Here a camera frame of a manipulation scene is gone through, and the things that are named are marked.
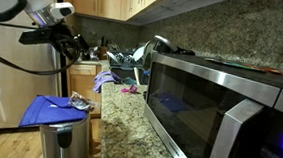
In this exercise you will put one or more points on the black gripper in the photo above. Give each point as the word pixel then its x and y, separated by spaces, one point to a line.
pixel 63 36

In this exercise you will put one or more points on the blue fabric bag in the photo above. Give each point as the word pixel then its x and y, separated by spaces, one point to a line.
pixel 49 112

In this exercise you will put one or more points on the kitchen utensils pile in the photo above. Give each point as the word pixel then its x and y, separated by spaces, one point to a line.
pixel 93 54

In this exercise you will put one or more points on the light wood base cabinet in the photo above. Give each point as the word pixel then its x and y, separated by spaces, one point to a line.
pixel 81 81

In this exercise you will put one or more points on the purple cloth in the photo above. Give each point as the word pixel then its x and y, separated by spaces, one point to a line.
pixel 103 79

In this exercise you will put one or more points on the dark dish rack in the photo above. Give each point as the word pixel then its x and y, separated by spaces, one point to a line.
pixel 123 59

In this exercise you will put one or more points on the light wood upper cabinets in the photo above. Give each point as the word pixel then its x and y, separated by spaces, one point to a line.
pixel 110 1

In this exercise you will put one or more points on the white plate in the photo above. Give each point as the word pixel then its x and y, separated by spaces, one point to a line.
pixel 139 53

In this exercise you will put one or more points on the small pink plastic item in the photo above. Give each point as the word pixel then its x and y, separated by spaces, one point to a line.
pixel 130 89

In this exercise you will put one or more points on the stainless steel refrigerator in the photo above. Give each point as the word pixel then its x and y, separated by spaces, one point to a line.
pixel 0 92

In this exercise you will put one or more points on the stainless steel trash can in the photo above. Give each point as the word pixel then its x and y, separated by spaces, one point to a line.
pixel 76 144

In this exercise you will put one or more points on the stainless steel microwave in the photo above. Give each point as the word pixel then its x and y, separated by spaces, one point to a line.
pixel 193 109

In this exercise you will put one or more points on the colourful papers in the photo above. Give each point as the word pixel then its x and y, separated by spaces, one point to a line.
pixel 249 66

